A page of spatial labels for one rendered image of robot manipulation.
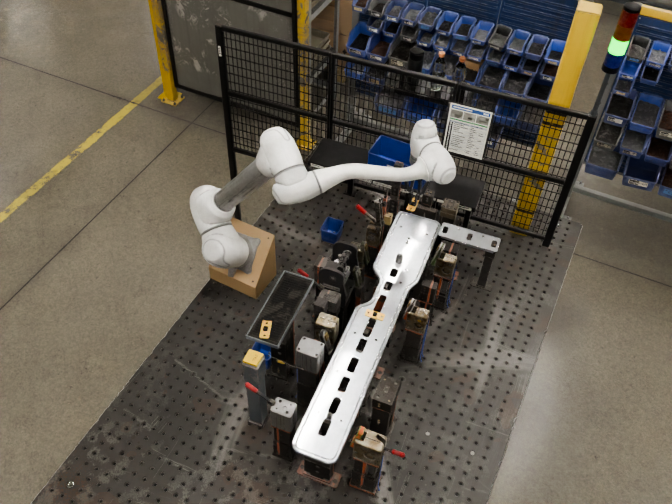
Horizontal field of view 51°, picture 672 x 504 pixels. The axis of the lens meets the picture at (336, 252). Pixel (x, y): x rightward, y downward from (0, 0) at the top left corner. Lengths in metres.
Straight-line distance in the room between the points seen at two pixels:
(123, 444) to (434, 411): 1.32
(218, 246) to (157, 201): 1.92
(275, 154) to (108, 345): 1.93
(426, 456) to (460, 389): 0.37
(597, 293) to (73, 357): 3.20
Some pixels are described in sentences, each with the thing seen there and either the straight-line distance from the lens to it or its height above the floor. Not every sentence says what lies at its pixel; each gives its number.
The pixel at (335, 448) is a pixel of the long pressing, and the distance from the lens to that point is 2.74.
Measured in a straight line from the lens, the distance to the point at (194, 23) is 5.43.
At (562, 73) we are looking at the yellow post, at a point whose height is 1.70.
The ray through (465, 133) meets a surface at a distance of 3.58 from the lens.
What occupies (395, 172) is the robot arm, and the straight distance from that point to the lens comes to 2.83.
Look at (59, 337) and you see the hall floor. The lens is 4.47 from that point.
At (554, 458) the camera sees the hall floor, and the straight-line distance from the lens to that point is 4.04.
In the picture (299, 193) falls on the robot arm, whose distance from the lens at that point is 2.82.
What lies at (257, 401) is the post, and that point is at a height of 0.89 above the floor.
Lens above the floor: 3.44
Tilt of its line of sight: 48 degrees down
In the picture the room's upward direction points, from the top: 3 degrees clockwise
